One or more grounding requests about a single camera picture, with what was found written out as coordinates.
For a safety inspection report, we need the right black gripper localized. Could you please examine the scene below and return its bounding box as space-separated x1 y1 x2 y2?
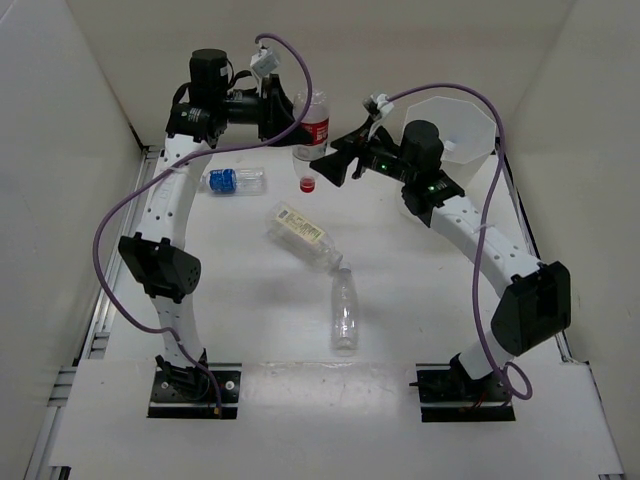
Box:
309 118 415 188

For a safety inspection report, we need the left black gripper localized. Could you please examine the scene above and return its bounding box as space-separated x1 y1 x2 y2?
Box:
218 74 314 149

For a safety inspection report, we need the red label plastic bottle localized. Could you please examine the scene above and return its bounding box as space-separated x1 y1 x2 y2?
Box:
292 89 329 193

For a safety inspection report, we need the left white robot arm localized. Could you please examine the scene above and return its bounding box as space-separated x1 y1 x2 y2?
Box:
118 47 311 400

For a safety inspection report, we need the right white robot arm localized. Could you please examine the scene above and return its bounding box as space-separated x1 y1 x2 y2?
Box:
311 120 571 400

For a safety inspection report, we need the white plastic bin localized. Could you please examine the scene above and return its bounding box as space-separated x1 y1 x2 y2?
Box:
404 96 497 189

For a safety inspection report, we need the blue label plastic bottle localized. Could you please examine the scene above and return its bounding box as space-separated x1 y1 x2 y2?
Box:
201 168 266 196

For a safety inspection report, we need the large green label bottle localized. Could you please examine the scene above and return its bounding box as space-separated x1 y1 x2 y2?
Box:
266 201 343 271

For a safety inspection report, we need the clear bottle without label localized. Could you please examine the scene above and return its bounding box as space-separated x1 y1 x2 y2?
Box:
331 262 360 352

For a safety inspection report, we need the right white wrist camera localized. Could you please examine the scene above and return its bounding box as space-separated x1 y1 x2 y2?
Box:
363 93 394 140

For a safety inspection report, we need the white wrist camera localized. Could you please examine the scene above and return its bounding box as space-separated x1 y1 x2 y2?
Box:
363 93 394 140
249 47 280 81

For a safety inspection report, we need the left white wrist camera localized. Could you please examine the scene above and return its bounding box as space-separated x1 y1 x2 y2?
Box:
249 47 280 81

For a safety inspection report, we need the right aluminium frame rail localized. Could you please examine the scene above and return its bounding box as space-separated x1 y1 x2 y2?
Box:
502 154 628 479

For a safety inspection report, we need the aluminium frame rail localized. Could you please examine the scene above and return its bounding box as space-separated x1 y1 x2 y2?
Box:
24 147 161 480
502 154 628 479

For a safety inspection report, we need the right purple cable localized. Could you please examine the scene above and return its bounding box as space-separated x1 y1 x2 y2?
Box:
372 82 532 401

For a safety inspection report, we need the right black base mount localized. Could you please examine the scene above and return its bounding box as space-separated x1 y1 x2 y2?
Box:
409 364 516 423

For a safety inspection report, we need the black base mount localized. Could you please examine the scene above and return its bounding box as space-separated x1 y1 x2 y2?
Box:
147 363 242 420
409 364 516 423

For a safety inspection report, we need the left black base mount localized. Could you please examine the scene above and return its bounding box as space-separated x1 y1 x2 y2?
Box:
147 363 242 420

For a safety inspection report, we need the left aluminium frame rail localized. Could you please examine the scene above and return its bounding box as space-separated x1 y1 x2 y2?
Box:
24 147 161 480

